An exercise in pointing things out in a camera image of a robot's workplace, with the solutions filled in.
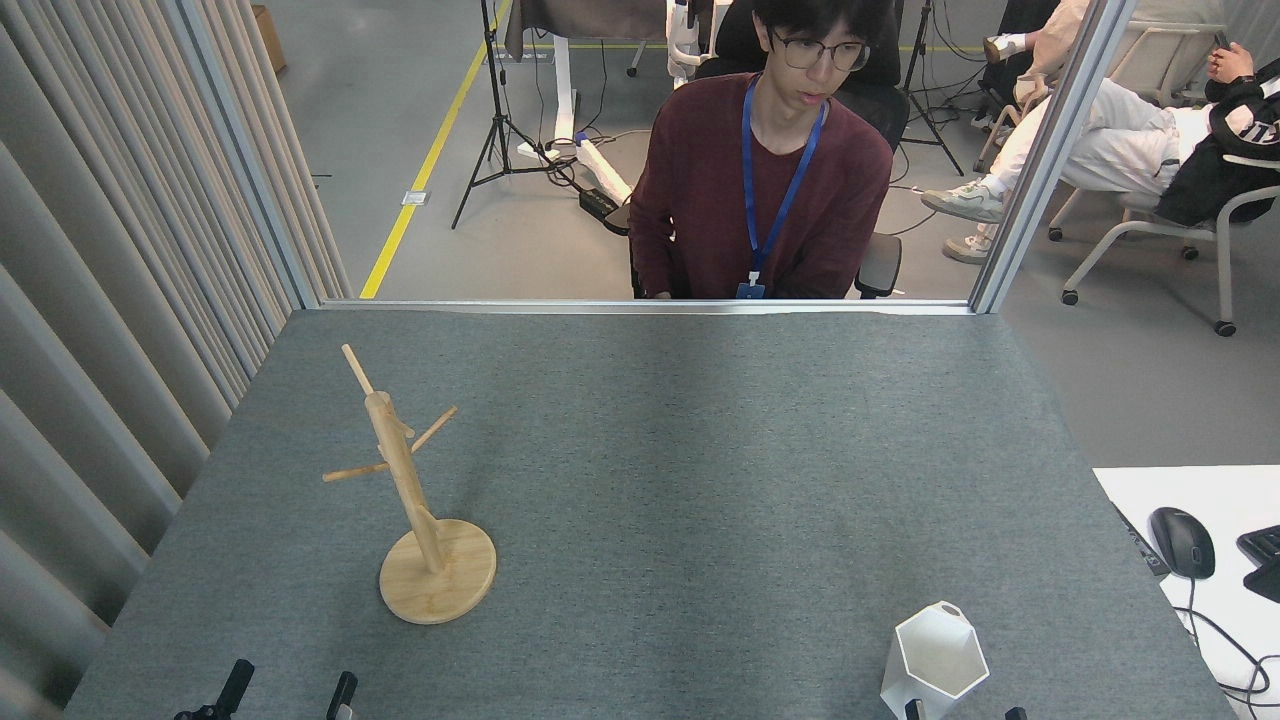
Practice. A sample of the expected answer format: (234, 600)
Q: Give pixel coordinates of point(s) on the white hexagonal cup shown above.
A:
(940, 650)

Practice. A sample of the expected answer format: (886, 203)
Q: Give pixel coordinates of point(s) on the wooden cup storage rack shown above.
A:
(437, 585)

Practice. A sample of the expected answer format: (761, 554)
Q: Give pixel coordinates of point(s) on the black bar device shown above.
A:
(1143, 545)

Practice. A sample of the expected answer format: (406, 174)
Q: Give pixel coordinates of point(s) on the black computer mouse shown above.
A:
(1182, 542)

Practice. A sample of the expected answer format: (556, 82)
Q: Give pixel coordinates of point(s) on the black keyboard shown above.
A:
(1262, 562)

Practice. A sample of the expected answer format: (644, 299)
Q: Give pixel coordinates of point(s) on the white side table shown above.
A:
(1230, 490)

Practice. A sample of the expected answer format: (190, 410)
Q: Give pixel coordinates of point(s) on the beige pleated curtain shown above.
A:
(100, 300)

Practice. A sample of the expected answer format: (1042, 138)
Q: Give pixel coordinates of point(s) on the black office chair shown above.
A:
(880, 265)

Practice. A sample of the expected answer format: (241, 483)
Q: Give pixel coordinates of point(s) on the grey chair on wheels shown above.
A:
(1225, 262)

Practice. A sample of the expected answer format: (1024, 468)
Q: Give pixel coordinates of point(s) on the metal floor socket plate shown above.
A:
(415, 198)

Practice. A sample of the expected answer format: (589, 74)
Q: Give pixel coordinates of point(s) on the person seated at table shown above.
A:
(700, 180)

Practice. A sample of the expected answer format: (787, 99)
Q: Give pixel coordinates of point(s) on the reclining person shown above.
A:
(1120, 140)

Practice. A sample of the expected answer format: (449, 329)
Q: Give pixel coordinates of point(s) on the black tripod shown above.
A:
(925, 90)
(497, 120)

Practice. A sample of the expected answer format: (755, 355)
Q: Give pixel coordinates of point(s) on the white desk with brown top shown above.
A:
(565, 90)

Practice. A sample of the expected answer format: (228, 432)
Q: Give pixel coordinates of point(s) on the brown cardboard box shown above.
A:
(270, 40)

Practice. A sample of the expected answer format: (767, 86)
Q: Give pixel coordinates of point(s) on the black-framed glasses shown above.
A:
(820, 52)

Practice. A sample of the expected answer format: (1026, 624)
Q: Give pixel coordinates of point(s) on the person with crossed legs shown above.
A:
(1050, 40)

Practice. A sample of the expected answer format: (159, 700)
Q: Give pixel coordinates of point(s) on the pale chair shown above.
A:
(1165, 45)

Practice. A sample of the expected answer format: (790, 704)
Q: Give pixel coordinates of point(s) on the white wheeled stand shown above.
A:
(690, 40)

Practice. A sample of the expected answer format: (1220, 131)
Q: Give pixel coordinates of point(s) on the silver post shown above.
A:
(1050, 150)

